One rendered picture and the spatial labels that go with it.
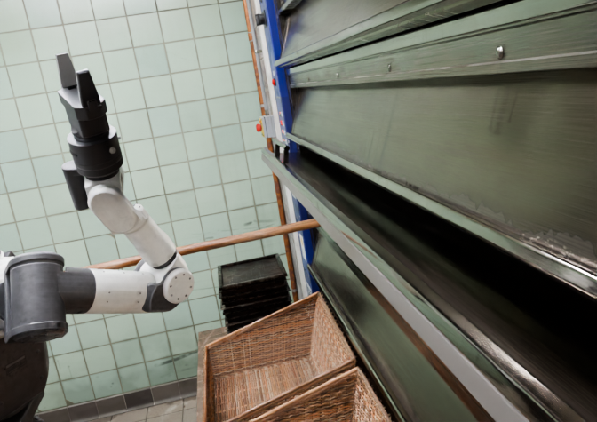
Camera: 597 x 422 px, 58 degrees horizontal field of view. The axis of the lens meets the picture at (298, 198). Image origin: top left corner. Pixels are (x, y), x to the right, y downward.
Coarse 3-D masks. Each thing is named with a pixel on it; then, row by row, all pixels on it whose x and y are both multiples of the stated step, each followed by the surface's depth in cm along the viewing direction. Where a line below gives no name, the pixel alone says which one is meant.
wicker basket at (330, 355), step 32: (288, 320) 208; (320, 320) 200; (224, 352) 206; (256, 352) 208; (288, 352) 210; (320, 352) 196; (352, 352) 159; (256, 384) 200; (288, 384) 196; (320, 384) 155; (224, 416) 183; (256, 416) 154
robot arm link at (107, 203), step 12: (96, 192) 101; (108, 192) 101; (120, 192) 103; (96, 204) 102; (108, 204) 102; (120, 204) 103; (132, 204) 114; (96, 216) 104; (108, 216) 104; (120, 216) 104; (132, 216) 105; (144, 216) 110; (108, 228) 106; (120, 228) 106; (132, 228) 108
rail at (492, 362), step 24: (288, 168) 144; (312, 192) 109; (336, 216) 88; (360, 240) 74; (384, 264) 64; (408, 288) 56; (432, 312) 51; (456, 312) 49; (456, 336) 46; (480, 336) 44; (480, 360) 42; (504, 360) 40; (504, 384) 38; (528, 384) 37; (528, 408) 36; (552, 408) 34
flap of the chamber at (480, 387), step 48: (336, 192) 120; (384, 192) 120; (336, 240) 88; (384, 240) 80; (432, 240) 80; (480, 240) 80; (384, 288) 64; (432, 288) 61; (480, 288) 61; (528, 288) 61; (432, 336) 51; (528, 336) 49; (576, 336) 49; (480, 384) 42; (576, 384) 41
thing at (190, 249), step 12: (276, 228) 173; (288, 228) 173; (300, 228) 174; (216, 240) 170; (228, 240) 170; (240, 240) 171; (252, 240) 172; (180, 252) 168; (192, 252) 169; (96, 264) 165; (108, 264) 165; (120, 264) 165; (132, 264) 166
